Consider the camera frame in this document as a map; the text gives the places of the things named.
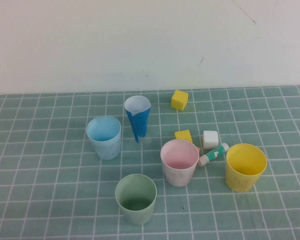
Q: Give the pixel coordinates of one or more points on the light blue plastic cup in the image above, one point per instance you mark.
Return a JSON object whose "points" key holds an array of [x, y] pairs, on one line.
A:
{"points": [[103, 148]]}

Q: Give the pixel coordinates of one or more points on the pink plastic cup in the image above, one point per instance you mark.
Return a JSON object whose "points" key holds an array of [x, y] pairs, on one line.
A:
{"points": [[177, 176]]}

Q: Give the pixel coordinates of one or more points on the yellow plastic cup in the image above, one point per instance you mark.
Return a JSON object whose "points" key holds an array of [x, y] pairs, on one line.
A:
{"points": [[240, 181]]}

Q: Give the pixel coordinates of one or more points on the blue paper cone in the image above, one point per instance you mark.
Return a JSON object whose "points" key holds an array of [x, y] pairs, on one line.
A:
{"points": [[139, 122]]}

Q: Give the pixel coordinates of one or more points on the yellow foam cube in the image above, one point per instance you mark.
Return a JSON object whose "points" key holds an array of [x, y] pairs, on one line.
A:
{"points": [[183, 135], [179, 100]]}

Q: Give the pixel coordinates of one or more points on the small orange block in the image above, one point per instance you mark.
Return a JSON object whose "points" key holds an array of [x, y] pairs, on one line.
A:
{"points": [[198, 149]]}

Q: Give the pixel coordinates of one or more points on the white foam cube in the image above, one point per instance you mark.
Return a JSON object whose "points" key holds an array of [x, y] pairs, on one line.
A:
{"points": [[210, 139]]}

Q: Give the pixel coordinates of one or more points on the green and white glue stick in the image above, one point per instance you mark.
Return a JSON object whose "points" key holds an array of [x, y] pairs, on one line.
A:
{"points": [[213, 154]]}

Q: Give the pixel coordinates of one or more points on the green plastic cup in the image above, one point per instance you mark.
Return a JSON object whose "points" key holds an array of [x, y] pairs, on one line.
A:
{"points": [[136, 215]]}

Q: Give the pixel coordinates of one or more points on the green checked tablecloth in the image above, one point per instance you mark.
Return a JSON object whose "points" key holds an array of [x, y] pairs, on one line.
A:
{"points": [[40, 175]]}

